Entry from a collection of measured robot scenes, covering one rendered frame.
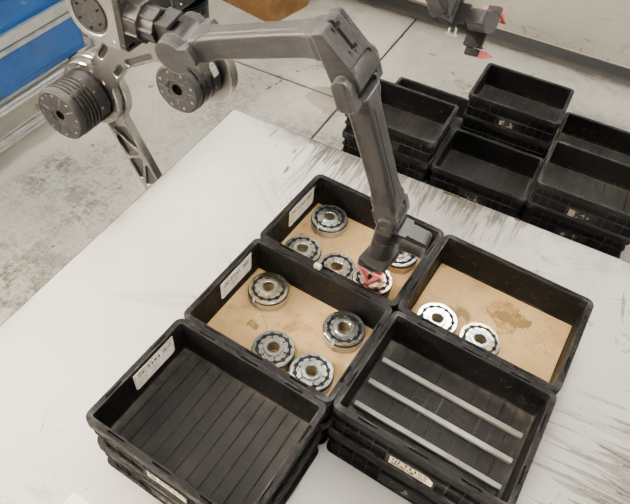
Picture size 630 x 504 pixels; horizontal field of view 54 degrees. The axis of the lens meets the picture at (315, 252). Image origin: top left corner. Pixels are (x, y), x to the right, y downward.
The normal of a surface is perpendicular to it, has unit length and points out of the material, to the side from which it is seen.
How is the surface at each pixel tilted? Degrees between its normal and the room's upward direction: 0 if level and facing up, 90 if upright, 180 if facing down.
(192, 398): 0
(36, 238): 0
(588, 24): 90
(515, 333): 0
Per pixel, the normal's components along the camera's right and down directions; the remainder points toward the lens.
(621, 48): -0.47, 0.65
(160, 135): 0.07, -0.65
